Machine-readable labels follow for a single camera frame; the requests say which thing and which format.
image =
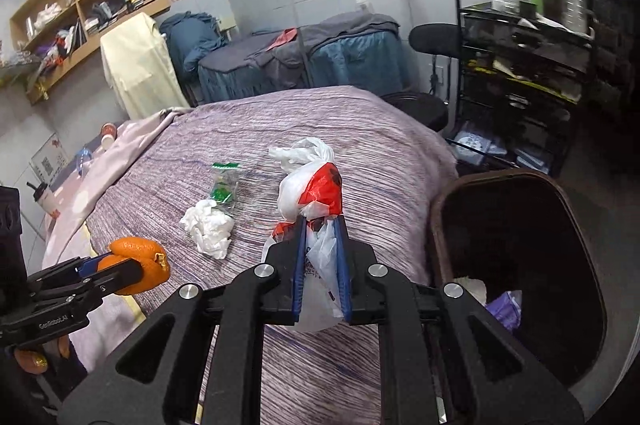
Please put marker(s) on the clear green snack wrapper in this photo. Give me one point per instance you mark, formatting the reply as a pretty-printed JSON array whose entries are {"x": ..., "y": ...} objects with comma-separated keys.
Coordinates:
[{"x": 226, "y": 181}]

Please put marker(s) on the red cloth on bed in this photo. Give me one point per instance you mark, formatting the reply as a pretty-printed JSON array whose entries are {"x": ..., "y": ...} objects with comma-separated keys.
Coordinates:
[{"x": 285, "y": 37}]

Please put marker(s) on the cream hanging cloth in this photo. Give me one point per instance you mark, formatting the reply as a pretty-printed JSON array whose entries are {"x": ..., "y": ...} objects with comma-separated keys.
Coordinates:
[{"x": 137, "y": 67}]

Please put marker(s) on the black wire shelf cart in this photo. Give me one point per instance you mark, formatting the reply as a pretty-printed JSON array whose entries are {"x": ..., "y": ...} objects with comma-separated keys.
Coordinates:
[{"x": 522, "y": 82}]

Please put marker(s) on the crumpled white tissue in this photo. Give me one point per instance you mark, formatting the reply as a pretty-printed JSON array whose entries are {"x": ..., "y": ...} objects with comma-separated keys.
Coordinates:
[{"x": 209, "y": 228}]

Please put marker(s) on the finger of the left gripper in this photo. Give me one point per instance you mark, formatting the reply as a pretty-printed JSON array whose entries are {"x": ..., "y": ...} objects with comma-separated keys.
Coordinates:
[
  {"x": 77, "y": 277},
  {"x": 127, "y": 272}
]

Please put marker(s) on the operator hand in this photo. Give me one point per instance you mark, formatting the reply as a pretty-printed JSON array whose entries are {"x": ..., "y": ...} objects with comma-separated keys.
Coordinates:
[{"x": 36, "y": 363}]

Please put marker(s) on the paper cup on bed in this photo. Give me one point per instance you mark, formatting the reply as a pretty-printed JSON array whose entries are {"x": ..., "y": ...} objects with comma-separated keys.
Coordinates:
[{"x": 108, "y": 135}]

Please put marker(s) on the orange fruit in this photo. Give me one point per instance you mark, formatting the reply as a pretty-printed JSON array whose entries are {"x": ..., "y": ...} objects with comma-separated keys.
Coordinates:
[{"x": 151, "y": 257}]

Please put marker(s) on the white cup with straw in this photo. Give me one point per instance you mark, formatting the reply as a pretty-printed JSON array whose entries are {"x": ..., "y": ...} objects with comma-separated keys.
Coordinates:
[{"x": 45, "y": 198}]

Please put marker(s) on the clear blue-cap water bottle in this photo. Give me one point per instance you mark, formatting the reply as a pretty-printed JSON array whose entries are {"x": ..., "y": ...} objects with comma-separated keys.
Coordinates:
[{"x": 82, "y": 160}]

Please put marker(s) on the wooden wall shelf unit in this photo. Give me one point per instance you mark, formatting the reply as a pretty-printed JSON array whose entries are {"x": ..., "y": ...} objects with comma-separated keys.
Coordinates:
[{"x": 66, "y": 32}]

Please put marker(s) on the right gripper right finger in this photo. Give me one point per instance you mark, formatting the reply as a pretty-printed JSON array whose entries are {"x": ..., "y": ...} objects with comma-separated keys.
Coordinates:
[{"x": 444, "y": 359}]

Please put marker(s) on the dark brown trash bin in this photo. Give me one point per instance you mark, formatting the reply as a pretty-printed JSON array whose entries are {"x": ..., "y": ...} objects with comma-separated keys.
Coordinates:
[{"x": 515, "y": 230}]

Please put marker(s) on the pink blanket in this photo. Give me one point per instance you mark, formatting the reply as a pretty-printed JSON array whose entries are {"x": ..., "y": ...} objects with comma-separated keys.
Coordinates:
[{"x": 69, "y": 237}]

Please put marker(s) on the white red bag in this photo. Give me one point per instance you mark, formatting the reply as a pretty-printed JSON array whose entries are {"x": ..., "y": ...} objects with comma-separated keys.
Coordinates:
[{"x": 310, "y": 204}]

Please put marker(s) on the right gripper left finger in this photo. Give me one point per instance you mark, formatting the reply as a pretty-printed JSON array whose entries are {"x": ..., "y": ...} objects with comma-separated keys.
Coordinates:
[{"x": 198, "y": 357}]

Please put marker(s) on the black round stool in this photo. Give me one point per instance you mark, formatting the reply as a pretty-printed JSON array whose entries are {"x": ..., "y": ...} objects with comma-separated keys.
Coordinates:
[{"x": 437, "y": 39}]

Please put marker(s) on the blue cloth pile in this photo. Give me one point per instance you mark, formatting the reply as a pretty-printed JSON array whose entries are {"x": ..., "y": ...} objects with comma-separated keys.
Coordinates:
[{"x": 190, "y": 37}]

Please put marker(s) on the purple striped bed cover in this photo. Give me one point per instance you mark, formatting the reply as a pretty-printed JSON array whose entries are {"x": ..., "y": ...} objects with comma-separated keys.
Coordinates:
[{"x": 390, "y": 168}]

